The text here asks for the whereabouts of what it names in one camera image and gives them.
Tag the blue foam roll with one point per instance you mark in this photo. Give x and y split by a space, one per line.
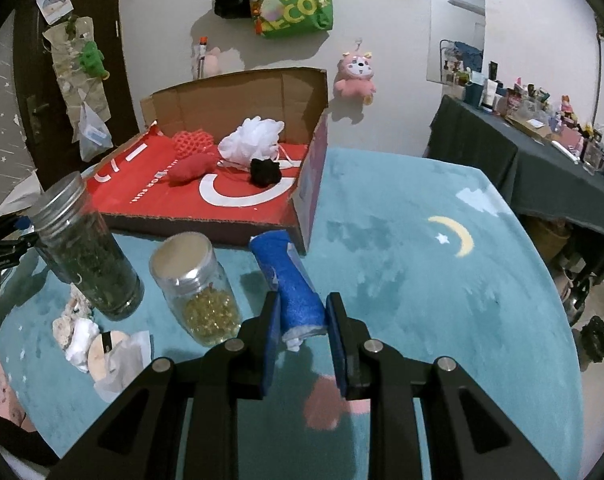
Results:
294 285

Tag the cardboard box with red lining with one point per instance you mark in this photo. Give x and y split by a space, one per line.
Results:
232 95

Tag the dark wooden door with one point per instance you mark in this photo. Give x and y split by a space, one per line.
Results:
32 60

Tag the red heart plush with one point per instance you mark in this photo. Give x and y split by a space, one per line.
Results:
192 170

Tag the beige powder puff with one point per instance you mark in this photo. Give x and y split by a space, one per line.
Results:
104 357

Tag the clear hanging organizer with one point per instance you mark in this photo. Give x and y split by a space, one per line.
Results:
67 80

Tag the pink foam net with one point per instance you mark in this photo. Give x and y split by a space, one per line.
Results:
192 142

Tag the white cloth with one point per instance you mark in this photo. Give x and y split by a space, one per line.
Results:
79 347

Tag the photo card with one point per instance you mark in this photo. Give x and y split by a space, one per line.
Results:
54 7

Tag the pink animal plush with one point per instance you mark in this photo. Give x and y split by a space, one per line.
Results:
354 80

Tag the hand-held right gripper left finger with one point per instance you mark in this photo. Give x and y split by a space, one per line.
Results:
271 340

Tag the glass jar of yellow beads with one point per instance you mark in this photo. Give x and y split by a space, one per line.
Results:
202 300

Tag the beige crochet scrunchie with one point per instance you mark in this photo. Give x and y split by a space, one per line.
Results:
64 327

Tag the green plush toy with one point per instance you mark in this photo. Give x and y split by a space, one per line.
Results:
92 60

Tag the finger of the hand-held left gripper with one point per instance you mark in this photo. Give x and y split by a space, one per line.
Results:
19 242
12 224

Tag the white paper sheet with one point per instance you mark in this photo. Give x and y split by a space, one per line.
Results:
22 195

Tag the white foam net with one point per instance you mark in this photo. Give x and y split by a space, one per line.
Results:
252 140

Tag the wall mirror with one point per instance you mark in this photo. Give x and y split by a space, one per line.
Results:
456 20

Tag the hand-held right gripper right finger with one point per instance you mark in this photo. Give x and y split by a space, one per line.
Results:
338 340

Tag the black pompom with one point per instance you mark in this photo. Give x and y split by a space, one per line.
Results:
264 172

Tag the table with dark cloth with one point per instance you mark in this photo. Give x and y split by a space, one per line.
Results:
481 140

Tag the clear plastic bag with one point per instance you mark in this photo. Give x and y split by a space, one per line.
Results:
94 135

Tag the glass jar of green leaves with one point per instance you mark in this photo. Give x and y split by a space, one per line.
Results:
92 260

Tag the metal pole with orange grip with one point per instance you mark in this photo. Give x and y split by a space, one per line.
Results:
199 60

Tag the cluttered side table with bottles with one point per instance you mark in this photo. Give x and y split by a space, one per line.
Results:
531 105

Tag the pink cloth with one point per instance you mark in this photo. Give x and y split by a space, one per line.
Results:
2 385

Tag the dark round object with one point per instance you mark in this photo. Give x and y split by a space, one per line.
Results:
594 342

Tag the white puff wrapper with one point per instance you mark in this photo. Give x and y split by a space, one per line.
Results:
132 370

